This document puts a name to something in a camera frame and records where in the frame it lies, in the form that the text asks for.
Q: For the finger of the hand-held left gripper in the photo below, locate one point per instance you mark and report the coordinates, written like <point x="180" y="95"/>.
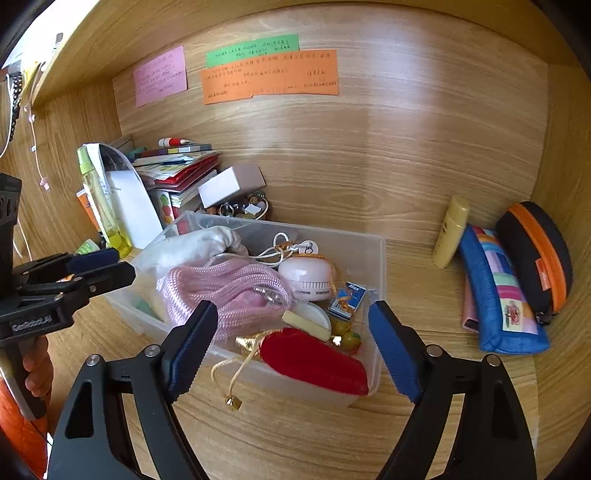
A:
<point x="94" y="261"/>
<point x="106" y="277"/>

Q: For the green sticky note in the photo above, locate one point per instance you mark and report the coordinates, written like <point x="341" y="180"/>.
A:
<point x="251" y="50"/>

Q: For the orange sticky note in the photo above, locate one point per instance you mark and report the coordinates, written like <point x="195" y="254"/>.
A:
<point x="272" y="78"/>

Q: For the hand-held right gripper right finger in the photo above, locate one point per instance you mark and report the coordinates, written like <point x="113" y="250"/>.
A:
<point x="392" y="346"/>

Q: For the blue patchwork pencil case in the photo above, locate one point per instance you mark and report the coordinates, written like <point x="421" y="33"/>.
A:
<point x="498" y="300"/>

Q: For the green spray bottle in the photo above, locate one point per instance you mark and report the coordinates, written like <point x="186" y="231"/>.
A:
<point x="104" y="207"/>

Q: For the clear plastic storage box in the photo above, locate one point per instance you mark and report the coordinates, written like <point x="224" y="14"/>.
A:
<point x="374" y="364"/>

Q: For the wooden desktop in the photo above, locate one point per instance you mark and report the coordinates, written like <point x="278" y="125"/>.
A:
<point x="300" y="438"/>

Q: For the person's left hand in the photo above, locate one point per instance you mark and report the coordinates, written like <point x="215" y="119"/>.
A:
<point x="39" y="364"/>

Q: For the white small cardboard box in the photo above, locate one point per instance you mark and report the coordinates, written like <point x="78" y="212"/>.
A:
<point x="221" y="187"/>

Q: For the pink notebook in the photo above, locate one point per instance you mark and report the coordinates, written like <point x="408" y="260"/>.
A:
<point x="470" y="309"/>

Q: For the orange green correction tape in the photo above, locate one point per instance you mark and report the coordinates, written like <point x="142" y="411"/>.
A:
<point x="87" y="248"/>

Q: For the pink round mini fan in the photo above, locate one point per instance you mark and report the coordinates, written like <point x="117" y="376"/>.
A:
<point x="304" y="281"/>

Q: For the stack of books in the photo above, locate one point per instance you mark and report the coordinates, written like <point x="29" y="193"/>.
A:
<point x="180" y="168"/>

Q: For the white cloth pouch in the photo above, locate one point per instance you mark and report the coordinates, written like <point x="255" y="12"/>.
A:
<point x="203" y="244"/>

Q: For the yellow tube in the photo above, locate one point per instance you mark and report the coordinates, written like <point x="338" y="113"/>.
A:
<point x="450" y="235"/>

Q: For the pink sticky note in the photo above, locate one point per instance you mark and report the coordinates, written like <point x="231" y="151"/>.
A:
<point x="161" y="76"/>

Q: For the black orange zip case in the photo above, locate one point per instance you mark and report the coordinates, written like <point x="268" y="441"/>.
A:
<point x="531" y="249"/>

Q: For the red white marker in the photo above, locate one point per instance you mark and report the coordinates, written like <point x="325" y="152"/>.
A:
<point x="180" y="142"/>

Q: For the fruit charm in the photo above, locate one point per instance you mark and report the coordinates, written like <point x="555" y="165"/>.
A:
<point x="348" y="341"/>

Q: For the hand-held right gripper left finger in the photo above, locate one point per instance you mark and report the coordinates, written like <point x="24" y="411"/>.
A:
<point x="194" y="346"/>

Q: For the orange tube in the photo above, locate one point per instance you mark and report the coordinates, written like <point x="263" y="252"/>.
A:
<point x="87" y="210"/>

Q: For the person's printed orange clothing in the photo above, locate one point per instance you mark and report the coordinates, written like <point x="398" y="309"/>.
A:
<point x="18" y="429"/>

